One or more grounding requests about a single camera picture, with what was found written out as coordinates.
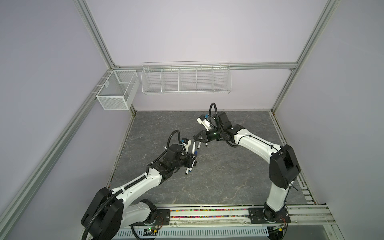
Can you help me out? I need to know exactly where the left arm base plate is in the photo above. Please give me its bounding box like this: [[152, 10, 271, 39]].
[[133, 209, 171, 226]]

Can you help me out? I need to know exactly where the black corrugated left cable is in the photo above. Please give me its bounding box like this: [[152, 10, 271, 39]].
[[80, 172, 148, 240]]

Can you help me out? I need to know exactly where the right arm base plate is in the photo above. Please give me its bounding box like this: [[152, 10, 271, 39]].
[[248, 207, 291, 224]]

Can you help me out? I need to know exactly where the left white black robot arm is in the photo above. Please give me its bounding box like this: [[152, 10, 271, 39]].
[[81, 144, 198, 240]]

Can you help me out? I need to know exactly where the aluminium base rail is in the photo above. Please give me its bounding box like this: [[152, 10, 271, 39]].
[[157, 205, 336, 227]]

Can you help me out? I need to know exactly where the white mesh square basket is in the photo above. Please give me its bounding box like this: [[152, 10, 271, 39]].
[[96, 70, 140, 111]]

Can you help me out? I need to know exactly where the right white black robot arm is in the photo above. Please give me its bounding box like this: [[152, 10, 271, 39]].
[[194, 112, 301, 222]]

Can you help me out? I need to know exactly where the blue capped whiteboard marker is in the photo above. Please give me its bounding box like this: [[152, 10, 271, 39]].
[[186, 151, 198, 174]]

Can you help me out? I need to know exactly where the aluminium frame profile right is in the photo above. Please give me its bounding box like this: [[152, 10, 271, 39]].
[[270, 0, 341, 114]]

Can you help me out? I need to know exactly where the white vented cable duct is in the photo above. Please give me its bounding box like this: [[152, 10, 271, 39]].
[[112, 226, 270, 240]]

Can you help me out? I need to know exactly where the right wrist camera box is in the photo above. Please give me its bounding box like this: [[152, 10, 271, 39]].
[[197, 115, 212, 131]]

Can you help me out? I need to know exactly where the white wire long basket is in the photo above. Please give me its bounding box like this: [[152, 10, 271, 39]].
[[141, 67, 232, 94]]

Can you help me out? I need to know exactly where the aluminium frame profile back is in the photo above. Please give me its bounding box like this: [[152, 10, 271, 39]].
[[114, 61, 298, 72]]

